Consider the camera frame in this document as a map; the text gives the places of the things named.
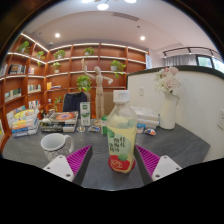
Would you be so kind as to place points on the ceiling air vent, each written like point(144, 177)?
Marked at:
point(126, 16)

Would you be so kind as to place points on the clear drink bottle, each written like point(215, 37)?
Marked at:
point(121, 140)

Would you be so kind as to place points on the white vase with pale flowers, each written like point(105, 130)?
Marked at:
point(168, 111)

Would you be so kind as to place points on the white desk partition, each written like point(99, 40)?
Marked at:
point(200, 103)

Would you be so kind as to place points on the white wall socket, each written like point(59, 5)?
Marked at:
point(141, 91)
point(221, 119)

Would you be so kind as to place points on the wooden shelf unit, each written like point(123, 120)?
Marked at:
point(63, 70)

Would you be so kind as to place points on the small orange and blue ornament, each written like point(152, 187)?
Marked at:
point(150, 132)

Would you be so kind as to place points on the branching globe ceiling lamp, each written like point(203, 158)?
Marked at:
point(102, 6)

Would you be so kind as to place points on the window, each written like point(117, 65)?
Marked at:
point(210, 62)

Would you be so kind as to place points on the white mug with triangle pattern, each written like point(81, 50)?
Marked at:
point(55, 145)

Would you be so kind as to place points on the dark office chair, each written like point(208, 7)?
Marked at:
point(75, 101)

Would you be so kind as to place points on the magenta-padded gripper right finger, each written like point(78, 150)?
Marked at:
point(163, 166)

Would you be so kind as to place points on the short green box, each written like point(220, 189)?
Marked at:
point(104, 126)

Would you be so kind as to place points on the wooden artist mannequin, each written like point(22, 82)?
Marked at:
point(99, 90)

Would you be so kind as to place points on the beige chair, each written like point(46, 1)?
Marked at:
point(108, 103)

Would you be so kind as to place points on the stack of dark books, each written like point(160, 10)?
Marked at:
point(60, 120)

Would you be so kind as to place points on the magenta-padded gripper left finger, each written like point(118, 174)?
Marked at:
point(61, 166)

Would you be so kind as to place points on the tall green and white carton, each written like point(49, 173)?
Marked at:
point(85, 113)

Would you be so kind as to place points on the white curtain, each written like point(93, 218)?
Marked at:
point(180, 60)

